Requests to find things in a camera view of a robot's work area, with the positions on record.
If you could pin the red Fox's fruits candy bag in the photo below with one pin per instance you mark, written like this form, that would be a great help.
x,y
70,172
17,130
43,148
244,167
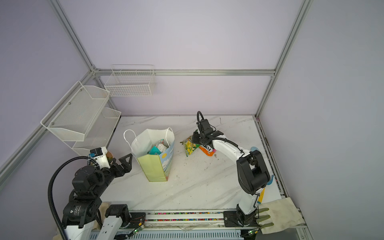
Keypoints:
x,y
207,150

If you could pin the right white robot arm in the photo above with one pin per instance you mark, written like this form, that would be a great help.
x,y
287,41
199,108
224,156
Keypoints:
x,y
252,171

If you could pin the white green-fingered glove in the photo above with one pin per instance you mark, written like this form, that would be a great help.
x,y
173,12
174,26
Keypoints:
x,y
278,215

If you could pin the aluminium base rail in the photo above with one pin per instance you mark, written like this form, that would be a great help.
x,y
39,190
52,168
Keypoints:
x,y
203,225

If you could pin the white wire wall basket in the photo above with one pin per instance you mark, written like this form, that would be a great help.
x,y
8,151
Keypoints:
x,y
131,81

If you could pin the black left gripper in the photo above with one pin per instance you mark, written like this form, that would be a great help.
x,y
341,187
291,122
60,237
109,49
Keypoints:
x,y
120,172

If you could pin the teal snack pack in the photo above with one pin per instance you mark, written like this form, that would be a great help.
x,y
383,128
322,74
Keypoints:
x,y
154,151
162,145

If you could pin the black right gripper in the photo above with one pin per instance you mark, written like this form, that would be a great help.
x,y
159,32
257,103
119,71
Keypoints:
x,y
193,140

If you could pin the potted green plant cup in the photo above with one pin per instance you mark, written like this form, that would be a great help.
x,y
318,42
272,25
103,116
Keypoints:
x,y
109,155

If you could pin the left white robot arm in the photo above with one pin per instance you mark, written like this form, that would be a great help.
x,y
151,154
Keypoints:
x,y
89,184

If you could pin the blue toy rake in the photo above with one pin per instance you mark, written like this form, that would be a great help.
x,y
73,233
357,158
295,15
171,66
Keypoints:
x,y
261,197

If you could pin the white mesh two-tier shelf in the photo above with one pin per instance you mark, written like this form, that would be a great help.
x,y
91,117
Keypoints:
x,y
82,120

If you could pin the floral paper gift bag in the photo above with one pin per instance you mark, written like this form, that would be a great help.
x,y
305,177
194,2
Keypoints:
x,y
155,167

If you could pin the green Fox's spring tea bag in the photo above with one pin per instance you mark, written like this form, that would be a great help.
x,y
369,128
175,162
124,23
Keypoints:
x,y
189,146

